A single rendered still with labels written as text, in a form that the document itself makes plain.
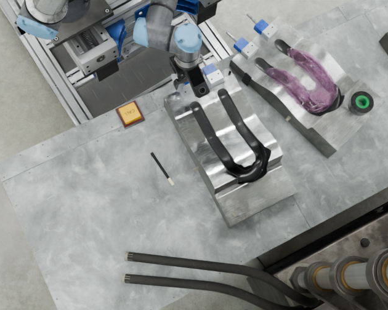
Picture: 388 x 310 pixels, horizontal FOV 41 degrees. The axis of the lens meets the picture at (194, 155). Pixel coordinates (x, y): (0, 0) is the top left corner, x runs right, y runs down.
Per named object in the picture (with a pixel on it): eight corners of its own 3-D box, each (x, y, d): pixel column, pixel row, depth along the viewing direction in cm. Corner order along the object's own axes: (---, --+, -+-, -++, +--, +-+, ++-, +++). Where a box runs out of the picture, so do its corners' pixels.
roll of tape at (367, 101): (367, 119, 178) (371, 115, 175) (345, 112, 178) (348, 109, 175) (372, 98, 180) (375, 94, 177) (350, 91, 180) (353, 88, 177)
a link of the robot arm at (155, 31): (142, 15, 153) (178, 23, 152) (132, 48, 150) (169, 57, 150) (141, 0, 145) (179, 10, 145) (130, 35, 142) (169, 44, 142)
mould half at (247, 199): (164, 106, 187) (163, 91, 174) (226, 76, 191) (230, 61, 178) (228, 228, 177) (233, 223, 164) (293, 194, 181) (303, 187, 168)
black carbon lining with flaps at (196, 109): (186, 106, 180) (187, 96, 171) (226, 87, 183) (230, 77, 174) (233, 193, 173) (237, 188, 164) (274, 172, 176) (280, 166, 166)
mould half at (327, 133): (228, 65, 192) (232, 52, 182) (276, 23, 198) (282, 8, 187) (327, 158, 185) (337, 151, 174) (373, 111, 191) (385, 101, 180)
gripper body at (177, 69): (189, 56, 169) (190, 39, 158) (201, 77, 168) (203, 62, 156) (168, 65, 168) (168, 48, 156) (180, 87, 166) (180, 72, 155)
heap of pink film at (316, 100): (260, 74, 186) (264, 65, 178) (293, 43, 190) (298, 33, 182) (313, 123, 182) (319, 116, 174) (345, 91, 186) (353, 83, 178)
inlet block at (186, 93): (167, 69, 181) (167, 63, 176) (180, 63, 181) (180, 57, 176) (184, 101, 179) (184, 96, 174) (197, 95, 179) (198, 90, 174)
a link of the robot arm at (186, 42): (176, 17, 142) (206, 24, 142) (175, 35, 153) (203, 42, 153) (169, 42, 140) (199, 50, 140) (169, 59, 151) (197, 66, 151)
